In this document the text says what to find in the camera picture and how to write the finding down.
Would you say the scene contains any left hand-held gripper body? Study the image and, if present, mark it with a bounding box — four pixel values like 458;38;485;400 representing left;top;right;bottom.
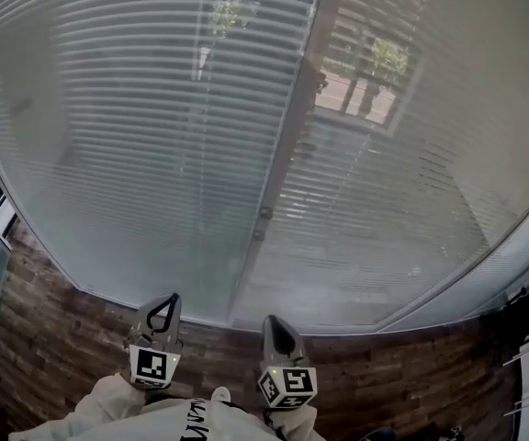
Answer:
125;332;185;390

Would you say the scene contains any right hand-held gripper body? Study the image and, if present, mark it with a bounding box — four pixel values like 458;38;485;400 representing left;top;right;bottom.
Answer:
256;356;319;410

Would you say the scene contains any person's left forearm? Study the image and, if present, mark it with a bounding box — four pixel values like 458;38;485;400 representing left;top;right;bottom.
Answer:
74;372;149;421

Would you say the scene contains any person's right forearm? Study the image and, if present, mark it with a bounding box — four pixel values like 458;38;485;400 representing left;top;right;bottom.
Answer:
264;401;326;441

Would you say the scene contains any black cable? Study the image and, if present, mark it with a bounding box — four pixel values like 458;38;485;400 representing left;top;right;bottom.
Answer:
263;406;289;441

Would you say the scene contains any grey partition frame post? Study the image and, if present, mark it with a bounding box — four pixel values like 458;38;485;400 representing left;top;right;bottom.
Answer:
227;0;334;330

